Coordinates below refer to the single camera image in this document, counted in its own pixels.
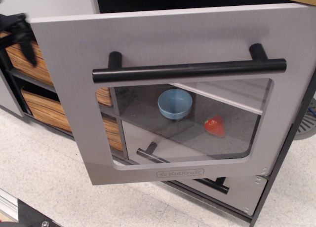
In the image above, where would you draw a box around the black toy kitchen cabinet frame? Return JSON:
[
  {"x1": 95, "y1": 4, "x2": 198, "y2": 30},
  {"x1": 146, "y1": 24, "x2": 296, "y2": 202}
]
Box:
[{"x1": 0, "y1": 0, "x2": 316, "y2": 227}]

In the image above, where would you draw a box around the grey slotted round base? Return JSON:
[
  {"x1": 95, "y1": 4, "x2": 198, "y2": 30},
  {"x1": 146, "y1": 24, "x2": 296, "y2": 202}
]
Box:
[{"x1": 294, "y1": 98, "x2": 316, "y2": 140}]

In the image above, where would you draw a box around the grey oven rack shelf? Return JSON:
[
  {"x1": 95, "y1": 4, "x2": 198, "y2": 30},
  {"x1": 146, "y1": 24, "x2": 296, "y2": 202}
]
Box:
[{"x1": 173, "y1": 80, "x2": 267, "y2": 115}]

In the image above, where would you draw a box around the light blue bowl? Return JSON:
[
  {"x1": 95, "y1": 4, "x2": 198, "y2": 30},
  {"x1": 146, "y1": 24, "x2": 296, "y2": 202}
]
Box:
[{"x1": 158, "y1": 89, "x2": 193, "y2": 120}]

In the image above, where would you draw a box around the lower wood-pattern storage bin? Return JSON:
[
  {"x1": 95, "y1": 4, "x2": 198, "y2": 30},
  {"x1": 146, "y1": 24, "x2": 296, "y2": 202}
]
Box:
[{"x1": 21, "y1": 84, "x2": 123, "y2": 151}]

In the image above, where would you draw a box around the black oven door handle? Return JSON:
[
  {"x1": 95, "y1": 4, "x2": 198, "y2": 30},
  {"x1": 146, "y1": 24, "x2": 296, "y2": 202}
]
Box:
[{"x1": 92, "y1": 43, "x2": 287, "y2": 83}]

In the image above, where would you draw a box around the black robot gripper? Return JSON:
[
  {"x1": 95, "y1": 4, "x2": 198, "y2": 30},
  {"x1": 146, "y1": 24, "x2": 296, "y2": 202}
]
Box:
[{"x1": 0, "y1": 13, "x2": 37, "y2": 67}]

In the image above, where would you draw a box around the red toy strawberry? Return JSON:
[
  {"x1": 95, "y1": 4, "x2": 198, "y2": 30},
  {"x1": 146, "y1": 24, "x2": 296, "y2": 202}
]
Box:
[{"x1": 204, "y1": 115, "x2": 226, "y2": 138}]

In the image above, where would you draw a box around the wood-pattern storage bin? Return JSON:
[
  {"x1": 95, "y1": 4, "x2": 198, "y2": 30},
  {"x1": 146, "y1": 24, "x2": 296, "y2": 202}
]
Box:
[
  {"x1": 0, "y1": 31, "x2": 113, "y2": 108},
  {"x1": 21, "y1": 84, "x2": 123, "y2": 151}
]

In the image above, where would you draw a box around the upper wood-pattern storage bin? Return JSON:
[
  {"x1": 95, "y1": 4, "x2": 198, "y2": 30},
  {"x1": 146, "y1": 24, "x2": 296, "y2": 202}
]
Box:
[{"x1": 0, "y1": 31, "x2": 113, "y2": 108}]

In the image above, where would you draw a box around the grey toy oven door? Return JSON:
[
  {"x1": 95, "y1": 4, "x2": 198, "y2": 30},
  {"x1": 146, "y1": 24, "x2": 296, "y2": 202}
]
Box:
[{"x1": 31, "y1": 3, "x2": 316, "y2": 185}]

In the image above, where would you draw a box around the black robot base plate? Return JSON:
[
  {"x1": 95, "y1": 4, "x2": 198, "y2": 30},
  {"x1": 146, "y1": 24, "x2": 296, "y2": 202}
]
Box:
[{"x1": 17, "y1": 199, "x2": 61, "y2": 227}]

